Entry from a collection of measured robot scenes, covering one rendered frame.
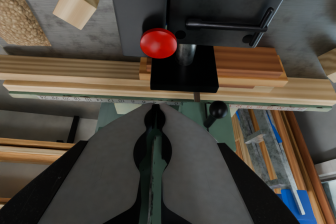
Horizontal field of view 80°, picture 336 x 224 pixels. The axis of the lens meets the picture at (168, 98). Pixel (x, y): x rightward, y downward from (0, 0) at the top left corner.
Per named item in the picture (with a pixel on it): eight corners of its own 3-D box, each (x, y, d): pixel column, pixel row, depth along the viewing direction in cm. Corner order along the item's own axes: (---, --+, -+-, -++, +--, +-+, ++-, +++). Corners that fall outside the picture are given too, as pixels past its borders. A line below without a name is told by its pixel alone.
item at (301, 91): (329, 79, 40) (340, 101, 37) (322, 84, 41) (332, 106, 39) (13, 62, 37) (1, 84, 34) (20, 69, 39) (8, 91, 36)
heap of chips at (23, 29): (17, -15, 25) (10, -6, 24) (51, 45, 33) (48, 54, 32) (-43, -19, 24) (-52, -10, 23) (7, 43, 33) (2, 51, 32)
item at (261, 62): (274, 47, 33) (283, 72, 30) (270, 54, 34) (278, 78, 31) (148, 39, 32) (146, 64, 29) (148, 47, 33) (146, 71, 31)
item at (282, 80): (279, 54, 34) (288, 81, 31) (274, 61, 36) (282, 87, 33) (141, 47, 33) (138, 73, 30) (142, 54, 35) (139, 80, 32)
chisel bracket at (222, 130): (228, 93, 29) (238, 151, 25) (206, 130, 41) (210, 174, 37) (177, 90, 29) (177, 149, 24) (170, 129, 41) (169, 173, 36)
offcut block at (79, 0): (87, 11, 28) (81, 30, 26) (61, -6, 26) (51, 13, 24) (103, -11, 25) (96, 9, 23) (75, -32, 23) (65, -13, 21)
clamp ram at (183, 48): (224, 2, 26) (235, 55, 21) (210, 45, 32) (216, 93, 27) (153, -3, 25) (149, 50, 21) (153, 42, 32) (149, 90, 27)
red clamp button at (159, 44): (178, 26, 16) (178, 35, 15) (175, 53, 18) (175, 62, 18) (139, 23, 15) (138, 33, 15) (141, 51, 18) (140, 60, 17)
